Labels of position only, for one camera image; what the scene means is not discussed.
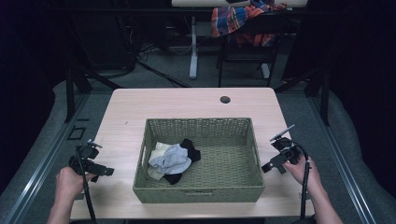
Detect plaid cloth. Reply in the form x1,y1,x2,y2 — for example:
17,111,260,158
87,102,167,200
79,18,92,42
210,0,288,49

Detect black floor cables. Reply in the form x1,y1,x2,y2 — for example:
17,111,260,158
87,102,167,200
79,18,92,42
127,18,192,89

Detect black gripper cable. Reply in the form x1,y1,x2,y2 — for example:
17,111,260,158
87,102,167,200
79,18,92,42
290,140,313,220
75,148,98,224

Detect cream cloth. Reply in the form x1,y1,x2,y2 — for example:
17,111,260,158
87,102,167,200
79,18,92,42
147,141,173,182

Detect green woven basket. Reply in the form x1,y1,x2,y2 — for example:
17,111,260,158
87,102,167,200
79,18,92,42
132,117,266,204

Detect black chair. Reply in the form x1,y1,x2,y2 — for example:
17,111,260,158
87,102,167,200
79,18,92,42
216,11,286,89

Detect person's right hand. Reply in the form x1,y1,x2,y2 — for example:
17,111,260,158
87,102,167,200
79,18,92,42
282,155,322,194

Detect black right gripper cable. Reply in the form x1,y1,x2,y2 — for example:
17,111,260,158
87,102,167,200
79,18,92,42
290,140,313,220

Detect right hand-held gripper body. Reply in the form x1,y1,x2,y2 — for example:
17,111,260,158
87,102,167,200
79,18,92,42
268,124,304,166

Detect grey cloth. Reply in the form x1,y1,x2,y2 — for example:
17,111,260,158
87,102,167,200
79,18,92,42
148,143,192,175

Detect aluminium floor rail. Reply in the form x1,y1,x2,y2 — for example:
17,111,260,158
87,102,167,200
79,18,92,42
306,94,378,224
2,92,92,224

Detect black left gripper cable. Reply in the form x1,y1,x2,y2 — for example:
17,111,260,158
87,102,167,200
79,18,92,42
75,148,98,224

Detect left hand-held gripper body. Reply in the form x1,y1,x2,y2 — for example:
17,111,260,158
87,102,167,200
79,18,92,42
68,139,107,180

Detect white desk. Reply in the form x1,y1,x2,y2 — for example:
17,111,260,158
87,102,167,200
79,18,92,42
170,0,309,80

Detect person's left hand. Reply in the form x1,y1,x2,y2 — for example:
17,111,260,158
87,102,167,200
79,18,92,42
54,166,98,203

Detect black metal stand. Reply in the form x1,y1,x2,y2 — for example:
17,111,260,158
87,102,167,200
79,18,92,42
63,60,123,124
273,65,332,127

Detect black cloth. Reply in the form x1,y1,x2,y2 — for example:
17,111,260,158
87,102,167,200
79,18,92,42
163,138,203,186

